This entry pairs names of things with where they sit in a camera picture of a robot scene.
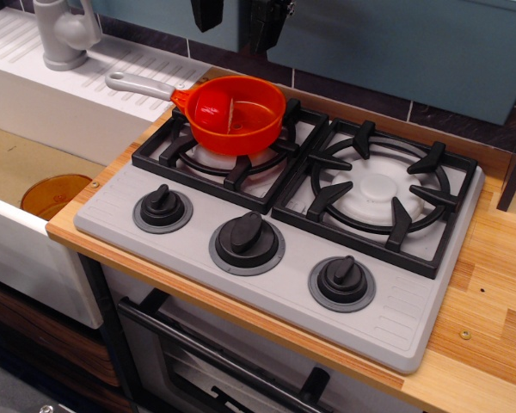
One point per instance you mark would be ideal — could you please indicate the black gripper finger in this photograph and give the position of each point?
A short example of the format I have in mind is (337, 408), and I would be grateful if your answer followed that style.
(207, 14)
(267, 19)

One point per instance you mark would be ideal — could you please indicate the black middle stove knob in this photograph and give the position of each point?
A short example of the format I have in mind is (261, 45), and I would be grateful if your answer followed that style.
(247, 245)

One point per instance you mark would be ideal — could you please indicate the black right burner grate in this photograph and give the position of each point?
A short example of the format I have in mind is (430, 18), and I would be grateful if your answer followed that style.
(401, 202)

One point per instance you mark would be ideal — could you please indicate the black left stove knob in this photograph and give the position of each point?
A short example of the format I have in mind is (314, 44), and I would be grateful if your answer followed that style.
(162, 211)

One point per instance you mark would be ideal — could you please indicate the red cup in pot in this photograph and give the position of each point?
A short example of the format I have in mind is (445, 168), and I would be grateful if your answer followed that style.
(213, 110)

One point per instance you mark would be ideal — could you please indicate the oven door with black handle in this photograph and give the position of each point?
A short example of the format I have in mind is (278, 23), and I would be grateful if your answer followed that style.
(200, 362)

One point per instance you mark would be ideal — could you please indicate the black left burner grate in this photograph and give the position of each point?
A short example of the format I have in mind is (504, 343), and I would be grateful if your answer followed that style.
(252, 181)

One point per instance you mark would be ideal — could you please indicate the black right stove knob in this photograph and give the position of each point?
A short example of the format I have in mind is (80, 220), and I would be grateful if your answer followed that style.
(342, 284)

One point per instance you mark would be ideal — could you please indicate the orange pot with grey handle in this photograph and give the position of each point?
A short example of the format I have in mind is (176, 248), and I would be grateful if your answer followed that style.
(258, 109)

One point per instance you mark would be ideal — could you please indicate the teal cabinet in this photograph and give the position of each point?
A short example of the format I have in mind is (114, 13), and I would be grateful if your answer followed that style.
(459, 56)

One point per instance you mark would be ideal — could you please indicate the black stove knob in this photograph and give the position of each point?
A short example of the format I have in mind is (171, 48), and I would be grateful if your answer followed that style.
(247, 245)
(162, 211)
(342, 284)

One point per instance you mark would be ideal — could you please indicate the grey toy stove top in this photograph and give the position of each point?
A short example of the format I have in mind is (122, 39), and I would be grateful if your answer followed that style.
(393, 329)

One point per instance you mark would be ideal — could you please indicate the white toy sink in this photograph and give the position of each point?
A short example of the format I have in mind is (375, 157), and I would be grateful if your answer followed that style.
(61, 122)

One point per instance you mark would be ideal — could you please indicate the grey toy faucet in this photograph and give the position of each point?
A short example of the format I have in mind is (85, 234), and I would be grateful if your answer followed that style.
(66, 37)

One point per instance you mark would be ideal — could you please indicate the black burner grate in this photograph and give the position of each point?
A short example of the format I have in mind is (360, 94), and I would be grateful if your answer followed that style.
(401, 202)
(252, 181)

